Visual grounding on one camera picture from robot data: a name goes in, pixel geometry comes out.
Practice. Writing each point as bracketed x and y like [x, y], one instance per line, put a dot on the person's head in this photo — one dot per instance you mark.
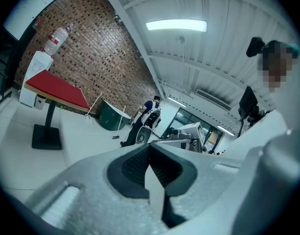
[278, 65]

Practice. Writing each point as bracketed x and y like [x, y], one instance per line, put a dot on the black head camera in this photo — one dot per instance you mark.
[255, 46]

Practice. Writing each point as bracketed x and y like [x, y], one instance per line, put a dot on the white water dispenser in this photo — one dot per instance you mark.
[38, 62]

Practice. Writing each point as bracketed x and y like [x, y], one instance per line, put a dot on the ceiling air conditioner vent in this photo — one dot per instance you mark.
[213, 99]

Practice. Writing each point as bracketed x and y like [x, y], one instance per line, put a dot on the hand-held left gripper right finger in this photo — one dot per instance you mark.
[208, 192]

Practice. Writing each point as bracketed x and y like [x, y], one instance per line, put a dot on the person's grey shirt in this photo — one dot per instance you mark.
[262, 124]

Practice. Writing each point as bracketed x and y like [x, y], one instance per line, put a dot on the yellow wooden pedestal table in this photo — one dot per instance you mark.
[48, 131]

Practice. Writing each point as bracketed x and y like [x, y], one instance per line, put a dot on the clear water bottle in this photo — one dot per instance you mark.
[55, 41]

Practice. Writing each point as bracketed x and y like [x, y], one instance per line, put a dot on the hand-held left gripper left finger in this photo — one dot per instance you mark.
[103, 204]

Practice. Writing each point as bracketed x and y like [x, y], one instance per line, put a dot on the red cloth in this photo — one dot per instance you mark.
[59, 92]

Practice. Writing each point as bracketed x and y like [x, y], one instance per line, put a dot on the ceiling light strip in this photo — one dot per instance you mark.
[225, 129]
[177, 101]

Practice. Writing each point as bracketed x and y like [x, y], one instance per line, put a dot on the white oval table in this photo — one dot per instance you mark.
[110, 117]

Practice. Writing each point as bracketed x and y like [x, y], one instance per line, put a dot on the white waste bin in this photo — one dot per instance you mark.
[39, 102]

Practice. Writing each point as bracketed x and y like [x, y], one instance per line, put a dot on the black glass cabinet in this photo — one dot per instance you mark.
[1, 62]

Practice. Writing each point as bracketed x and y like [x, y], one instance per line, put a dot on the white equipment case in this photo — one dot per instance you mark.
[189, 133]

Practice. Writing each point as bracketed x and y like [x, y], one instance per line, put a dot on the ceiling light panel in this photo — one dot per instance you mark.
[176, 25]

